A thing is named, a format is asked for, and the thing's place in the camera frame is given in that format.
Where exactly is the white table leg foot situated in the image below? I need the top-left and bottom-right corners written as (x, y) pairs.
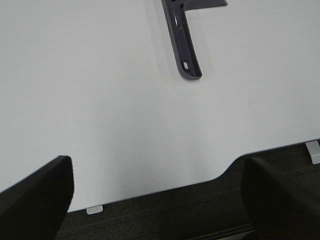
top-left (305, 140), bottom-right (320, 165)

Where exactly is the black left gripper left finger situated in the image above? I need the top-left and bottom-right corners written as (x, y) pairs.
top-left (0, 155), bottom-right (75, 240)

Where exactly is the white table bracket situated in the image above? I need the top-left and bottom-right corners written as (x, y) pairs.
top-left (86, 205), bottom-right (104, 215)

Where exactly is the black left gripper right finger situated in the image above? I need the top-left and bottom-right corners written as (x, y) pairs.
top-left (241, 157), bottom-right (320, 240)

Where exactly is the purple plastic dustpan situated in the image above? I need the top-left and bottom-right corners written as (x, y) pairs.
top-left (161, 0), bottom-right (228, 81)

